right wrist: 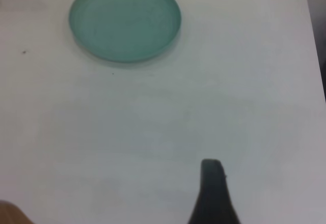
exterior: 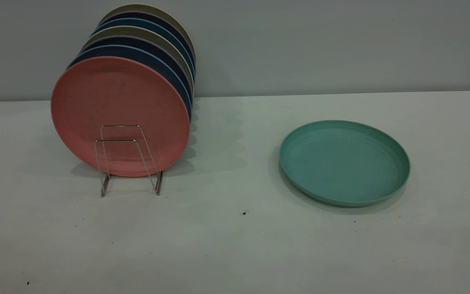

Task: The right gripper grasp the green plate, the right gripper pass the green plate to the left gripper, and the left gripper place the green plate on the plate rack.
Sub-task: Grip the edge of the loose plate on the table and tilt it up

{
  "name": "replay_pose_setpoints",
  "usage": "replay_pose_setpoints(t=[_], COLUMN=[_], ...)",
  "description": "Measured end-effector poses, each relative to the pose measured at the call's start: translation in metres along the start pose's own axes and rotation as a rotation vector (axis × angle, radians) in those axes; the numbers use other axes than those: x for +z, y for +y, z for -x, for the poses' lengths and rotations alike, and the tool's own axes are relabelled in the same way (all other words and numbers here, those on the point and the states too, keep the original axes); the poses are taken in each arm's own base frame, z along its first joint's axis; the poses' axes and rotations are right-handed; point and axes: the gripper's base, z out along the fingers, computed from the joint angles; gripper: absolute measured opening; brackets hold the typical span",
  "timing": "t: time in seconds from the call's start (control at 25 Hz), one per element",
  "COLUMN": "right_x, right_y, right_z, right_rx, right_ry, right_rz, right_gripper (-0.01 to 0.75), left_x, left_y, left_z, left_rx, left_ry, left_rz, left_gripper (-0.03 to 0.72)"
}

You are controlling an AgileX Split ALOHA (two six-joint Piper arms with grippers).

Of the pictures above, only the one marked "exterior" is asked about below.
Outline navy plate with blue rim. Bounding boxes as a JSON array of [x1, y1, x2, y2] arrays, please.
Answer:
[[68, 44, 193, 121]]

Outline pink round plate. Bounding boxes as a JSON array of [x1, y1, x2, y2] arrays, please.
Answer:
[[51, 56, 191, 178]]

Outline olive beige plate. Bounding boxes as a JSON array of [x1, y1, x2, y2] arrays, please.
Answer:
[[81, 25, 195, 96], [98, 4, 197, 58]]

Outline teal blue plate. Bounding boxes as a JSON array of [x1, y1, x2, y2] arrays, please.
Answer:
[[91, 17, 196, 78]]

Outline metal wire plate rack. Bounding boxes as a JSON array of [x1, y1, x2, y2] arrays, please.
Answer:
[[93, 125, 164, 197]]

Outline green round plate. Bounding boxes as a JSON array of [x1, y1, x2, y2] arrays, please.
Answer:
[[279, 120, 410, 207]]

